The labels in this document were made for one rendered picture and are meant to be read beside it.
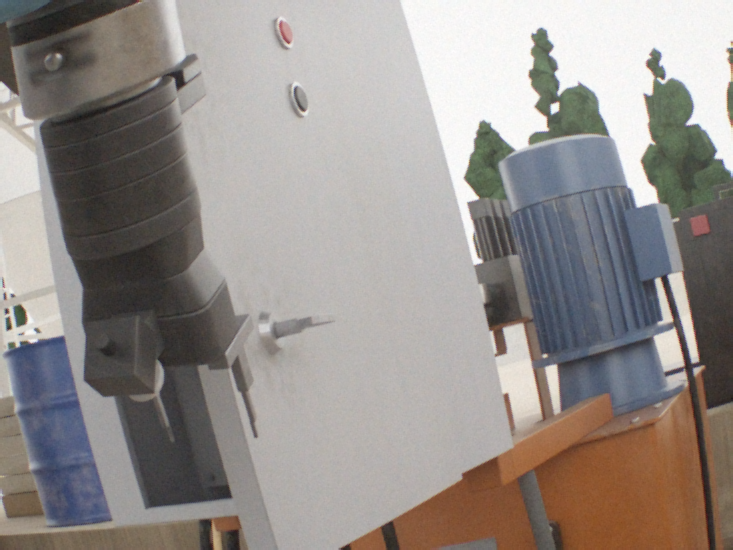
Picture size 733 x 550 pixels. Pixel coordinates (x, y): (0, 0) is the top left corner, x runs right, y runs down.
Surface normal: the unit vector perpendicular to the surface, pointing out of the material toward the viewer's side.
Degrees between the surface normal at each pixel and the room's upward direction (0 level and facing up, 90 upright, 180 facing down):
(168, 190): 106
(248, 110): 90
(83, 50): 114
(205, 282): 78
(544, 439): 90
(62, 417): 90
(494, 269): 90
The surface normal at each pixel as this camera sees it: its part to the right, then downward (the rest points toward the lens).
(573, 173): -0.07, -0.05
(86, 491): 0.18, -0.11
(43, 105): -0.49, 0.41
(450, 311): 0.87, -0.23
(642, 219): -0.44, 0.04
